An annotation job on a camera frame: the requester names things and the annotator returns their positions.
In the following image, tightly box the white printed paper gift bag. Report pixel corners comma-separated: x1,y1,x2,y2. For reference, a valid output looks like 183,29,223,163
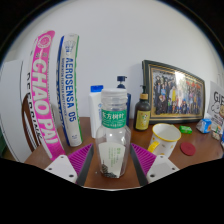
206,80,224,126

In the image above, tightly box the brown yellow-labelled pump bottle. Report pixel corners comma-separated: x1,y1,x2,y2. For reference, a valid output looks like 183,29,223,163
133,85,152,132

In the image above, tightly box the framed group photo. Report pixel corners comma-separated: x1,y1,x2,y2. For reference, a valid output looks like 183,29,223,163
141,59,206,125

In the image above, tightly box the blue tissue pack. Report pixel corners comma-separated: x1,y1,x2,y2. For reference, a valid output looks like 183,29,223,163
195,118,213,134

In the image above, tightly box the clear green-labelled plastic bottle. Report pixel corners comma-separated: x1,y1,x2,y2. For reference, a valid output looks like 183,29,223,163
95,87,132,179

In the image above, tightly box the dark blue pump bottle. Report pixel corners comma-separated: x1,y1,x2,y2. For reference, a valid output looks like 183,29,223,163
116,75,132,128

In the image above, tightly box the white bottle with blue cap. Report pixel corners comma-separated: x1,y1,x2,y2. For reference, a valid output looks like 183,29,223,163
88,84,104,139

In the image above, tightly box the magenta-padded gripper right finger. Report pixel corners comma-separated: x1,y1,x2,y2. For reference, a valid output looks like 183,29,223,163
129,142,181,187

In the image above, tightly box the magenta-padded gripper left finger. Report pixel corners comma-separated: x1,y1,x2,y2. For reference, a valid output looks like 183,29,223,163
44,143,95,187

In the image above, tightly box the pink shuttlecock tube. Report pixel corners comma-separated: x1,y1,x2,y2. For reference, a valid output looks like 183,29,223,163
27,30,67,162

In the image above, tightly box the flat round red coaster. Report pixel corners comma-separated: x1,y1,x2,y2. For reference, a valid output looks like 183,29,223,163
180,141,197,157

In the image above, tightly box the small patterned snack pack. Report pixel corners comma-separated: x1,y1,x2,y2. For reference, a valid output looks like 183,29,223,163
211,129,223,141

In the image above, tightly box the brown wooden chair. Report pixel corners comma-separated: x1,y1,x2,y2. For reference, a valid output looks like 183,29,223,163
21,92,43,153

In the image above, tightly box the white blue-green shuttlecock tube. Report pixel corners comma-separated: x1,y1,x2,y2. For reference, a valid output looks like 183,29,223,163
56,33,84,148

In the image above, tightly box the small green packet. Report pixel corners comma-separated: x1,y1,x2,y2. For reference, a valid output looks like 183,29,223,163
179,125,193,135

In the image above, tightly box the white mug with yellow rim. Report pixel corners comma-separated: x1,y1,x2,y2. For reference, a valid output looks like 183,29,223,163
147,123,183,159

